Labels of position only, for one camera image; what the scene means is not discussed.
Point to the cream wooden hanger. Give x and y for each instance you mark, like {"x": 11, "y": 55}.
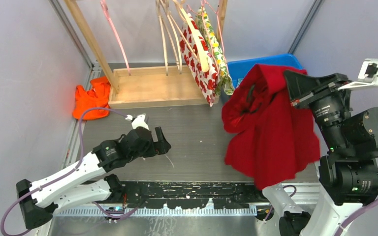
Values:
{"x": 201, "y": 55}

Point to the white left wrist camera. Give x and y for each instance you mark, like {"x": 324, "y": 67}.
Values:
{"x": 138, "y": 121}

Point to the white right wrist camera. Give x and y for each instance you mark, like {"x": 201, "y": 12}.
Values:
{"x": 367, "y": 77}

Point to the thin pink wire hanger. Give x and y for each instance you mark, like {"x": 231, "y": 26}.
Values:
{"x": 220, "y": 14}

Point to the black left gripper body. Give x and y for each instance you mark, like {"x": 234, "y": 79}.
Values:
{"x": 151, "y": 148}

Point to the dark red cloth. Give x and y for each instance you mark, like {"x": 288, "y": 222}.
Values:
{"x": 272, "y": 141}

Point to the wooden hanger rack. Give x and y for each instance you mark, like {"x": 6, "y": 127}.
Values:
{"x": 146, "y": 86}

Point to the beige wooden hanger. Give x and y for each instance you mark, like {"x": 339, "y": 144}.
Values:
{"x": 175, "y": 41}
{"x": 162, "y": 25}

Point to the thick pink hanger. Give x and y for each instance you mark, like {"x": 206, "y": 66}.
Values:
{"x": 105, "y": 10}

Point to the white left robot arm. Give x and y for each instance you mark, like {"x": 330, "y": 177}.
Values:
{"x": 88, "y": 180}

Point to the lemon print skirt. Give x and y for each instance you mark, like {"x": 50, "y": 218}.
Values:
{"x": 224, "y": 82}

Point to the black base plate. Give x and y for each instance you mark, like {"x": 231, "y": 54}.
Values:
{"x": 187, "y": 195}

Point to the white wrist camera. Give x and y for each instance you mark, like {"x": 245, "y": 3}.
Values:
{"x": 138, "y": 121}
{"x": 367, "y": 77}

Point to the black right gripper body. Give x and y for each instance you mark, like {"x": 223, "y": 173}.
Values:
{"x": 327, "y": 104}

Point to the red poppy print cloth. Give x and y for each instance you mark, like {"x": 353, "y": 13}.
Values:
{"x": 206, "y": 81}

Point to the orange cloth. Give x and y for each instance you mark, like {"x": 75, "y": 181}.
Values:
{"x": 97, "y": 96}

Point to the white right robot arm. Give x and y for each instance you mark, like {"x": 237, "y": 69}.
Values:
{"x": 348, "y": 174}

